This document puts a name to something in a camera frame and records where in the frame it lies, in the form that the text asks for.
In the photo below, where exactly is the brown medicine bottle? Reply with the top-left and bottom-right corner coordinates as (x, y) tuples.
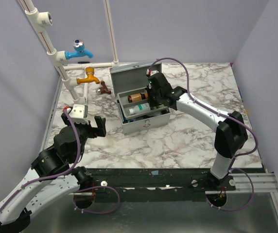
(127, 92), (148, 103)

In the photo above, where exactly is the white medicine bottle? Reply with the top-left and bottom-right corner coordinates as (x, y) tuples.
(129, 103), (150, 115)

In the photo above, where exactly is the grey plastic tray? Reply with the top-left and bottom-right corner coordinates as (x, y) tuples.
(117, 88), (167, 119)

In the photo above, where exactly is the grey metal medicine box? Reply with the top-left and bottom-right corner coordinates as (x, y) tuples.
(110, 61), (170, 134)

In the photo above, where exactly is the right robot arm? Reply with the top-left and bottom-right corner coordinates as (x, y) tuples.
(146, 73), (248, 190)

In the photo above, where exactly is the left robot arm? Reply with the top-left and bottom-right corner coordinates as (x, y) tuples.
(0, 114), (106, 233)

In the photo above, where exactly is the brown faucet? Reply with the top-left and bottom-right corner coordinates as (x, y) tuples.
(96, 81), (111, 95)

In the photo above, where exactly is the orange plastic faucet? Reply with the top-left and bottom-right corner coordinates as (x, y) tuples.
(76, 67), (100, 84)

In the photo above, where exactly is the blue plastic faucet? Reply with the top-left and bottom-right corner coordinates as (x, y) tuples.
(65, 39), (93, 60)

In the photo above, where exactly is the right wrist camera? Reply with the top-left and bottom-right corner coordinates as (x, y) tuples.
(146, 69), (159, 77)

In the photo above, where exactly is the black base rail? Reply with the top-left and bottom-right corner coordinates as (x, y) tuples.
(80, 168), (236, 203)

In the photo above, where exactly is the white pvc pipe frame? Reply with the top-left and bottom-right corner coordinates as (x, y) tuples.
(18, 0), (120, 104)

